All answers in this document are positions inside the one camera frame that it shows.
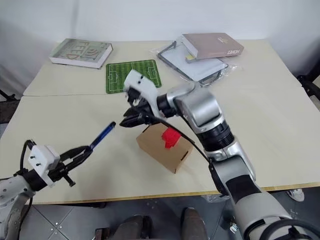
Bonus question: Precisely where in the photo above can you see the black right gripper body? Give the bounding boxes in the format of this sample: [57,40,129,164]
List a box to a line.
[126,88,155,125]

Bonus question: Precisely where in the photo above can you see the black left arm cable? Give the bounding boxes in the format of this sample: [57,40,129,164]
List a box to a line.
[19,139,36,176]

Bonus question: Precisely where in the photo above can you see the crumpled clear plastic wrap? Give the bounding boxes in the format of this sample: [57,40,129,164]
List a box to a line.
[204,194,230,202]

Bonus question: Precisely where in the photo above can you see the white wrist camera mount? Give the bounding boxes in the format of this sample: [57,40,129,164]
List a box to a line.
[27,144,61,188]
[123,69,164,119]

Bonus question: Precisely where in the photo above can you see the pink-brown book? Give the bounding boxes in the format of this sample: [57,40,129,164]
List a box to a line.
[181,32,245,61]

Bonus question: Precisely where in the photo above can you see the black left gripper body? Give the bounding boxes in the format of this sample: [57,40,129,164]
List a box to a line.
[47,159,76,187]

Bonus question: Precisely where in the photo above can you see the white tablet with black frame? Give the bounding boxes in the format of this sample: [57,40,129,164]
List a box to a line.
[156,41,229,86]

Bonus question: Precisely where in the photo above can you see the dark rounded shape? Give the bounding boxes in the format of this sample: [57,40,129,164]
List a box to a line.
[181,207,208,240]
[116,215,152,240]

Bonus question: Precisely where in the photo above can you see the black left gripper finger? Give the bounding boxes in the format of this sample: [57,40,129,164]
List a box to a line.
[59,145,93,162]
[64,148,93,171]

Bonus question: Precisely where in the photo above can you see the brown cardboard box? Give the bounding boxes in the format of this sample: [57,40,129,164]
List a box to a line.
[135,124,195,174]

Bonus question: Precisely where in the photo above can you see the green soccer field mat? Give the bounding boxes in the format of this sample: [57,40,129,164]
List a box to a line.
[105,59,162,95]

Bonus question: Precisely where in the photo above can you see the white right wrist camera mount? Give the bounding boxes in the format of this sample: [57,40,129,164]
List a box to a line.
[123,69,164,119]

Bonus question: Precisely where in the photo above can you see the clear plastic bag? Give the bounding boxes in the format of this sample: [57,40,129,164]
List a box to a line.
[149,34,245,87]

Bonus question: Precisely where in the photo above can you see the blue pen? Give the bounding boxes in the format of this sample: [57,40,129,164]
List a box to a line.
[89,121,117,150]

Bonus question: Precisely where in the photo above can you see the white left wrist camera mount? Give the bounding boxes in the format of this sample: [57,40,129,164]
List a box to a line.
[27,144,61,188]

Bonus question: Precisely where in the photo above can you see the white shoe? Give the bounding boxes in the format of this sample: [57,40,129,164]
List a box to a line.
[286,188,305,202]

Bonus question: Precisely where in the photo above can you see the grey-green FEED book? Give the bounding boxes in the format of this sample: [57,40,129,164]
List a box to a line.
[48,38,113,69]

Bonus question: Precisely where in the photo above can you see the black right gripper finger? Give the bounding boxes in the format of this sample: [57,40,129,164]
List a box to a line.
[124,106,142,118]
[119,116,151,128]

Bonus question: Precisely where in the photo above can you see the black tripod stand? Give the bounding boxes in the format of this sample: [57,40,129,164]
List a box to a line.
[0,84,20,102]

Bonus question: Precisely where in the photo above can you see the rusty brown metal bar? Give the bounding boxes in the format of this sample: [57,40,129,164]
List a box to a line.
[94,227,107,240]

